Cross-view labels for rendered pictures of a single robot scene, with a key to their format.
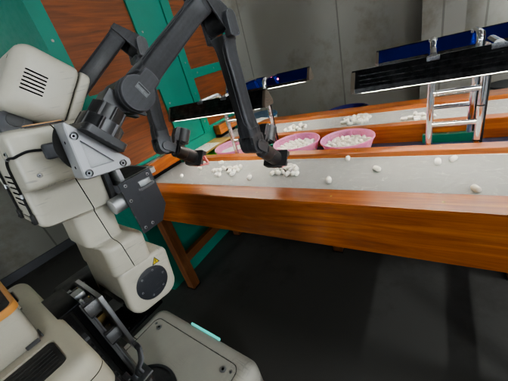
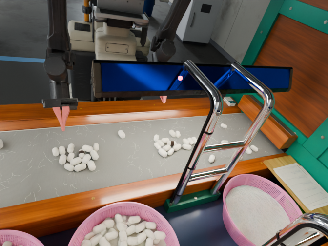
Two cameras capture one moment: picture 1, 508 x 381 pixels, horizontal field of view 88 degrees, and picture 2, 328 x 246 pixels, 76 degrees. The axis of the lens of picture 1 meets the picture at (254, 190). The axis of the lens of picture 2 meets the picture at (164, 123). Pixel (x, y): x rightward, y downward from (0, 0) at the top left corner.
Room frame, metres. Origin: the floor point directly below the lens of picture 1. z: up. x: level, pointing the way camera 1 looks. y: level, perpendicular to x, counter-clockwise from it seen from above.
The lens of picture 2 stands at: (1.50, -0.47, 1.32)
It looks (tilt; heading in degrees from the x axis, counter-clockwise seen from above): 39 degrees down; 112
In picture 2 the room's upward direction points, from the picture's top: 15 degrees clockwise
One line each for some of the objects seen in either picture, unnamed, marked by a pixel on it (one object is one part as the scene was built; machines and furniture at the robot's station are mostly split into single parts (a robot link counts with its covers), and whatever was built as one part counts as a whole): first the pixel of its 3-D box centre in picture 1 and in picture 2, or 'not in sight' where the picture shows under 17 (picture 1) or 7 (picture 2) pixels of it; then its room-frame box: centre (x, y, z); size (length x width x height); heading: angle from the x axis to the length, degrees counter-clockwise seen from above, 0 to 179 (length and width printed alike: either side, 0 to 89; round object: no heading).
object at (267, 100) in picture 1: (213, 106); (209, 76); (1.37, 0.08, 1.08); 0.62 x 0.08 x 0.07; 53
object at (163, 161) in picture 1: (166, 159); (264, 119); (1.59, 0.47, 0.83); 0.30 x 0.06 x 0.07; 143
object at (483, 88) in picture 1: (456, 114); not in sight; (0.85, -0.75, 0.90); 0.20 x 0.19 x 0.45; 53
